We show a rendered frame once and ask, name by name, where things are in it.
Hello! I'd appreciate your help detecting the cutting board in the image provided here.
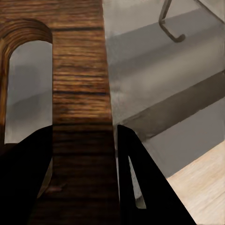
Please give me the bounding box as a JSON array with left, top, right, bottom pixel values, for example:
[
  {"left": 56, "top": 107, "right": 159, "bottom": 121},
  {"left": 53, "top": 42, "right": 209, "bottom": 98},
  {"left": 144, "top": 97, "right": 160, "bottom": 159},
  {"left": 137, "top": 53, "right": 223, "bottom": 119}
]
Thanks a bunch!
[{"left": 0, "top": 0, "right": 121, "bottom": 225}]

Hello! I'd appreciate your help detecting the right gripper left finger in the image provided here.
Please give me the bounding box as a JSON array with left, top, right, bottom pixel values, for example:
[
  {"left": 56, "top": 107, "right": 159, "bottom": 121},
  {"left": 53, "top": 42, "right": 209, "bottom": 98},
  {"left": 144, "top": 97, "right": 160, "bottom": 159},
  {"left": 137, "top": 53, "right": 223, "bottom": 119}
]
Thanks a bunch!
[{"left": 0, "top": 125, "right": 53, "bottom": 225}]

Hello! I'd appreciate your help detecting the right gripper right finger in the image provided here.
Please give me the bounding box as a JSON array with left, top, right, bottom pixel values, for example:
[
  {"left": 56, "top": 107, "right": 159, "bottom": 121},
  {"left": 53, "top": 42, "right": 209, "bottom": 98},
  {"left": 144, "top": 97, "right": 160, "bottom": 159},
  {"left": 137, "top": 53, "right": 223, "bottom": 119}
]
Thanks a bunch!
[{"left": 117, "top": 125, "right": 196, "bottom": 225}]

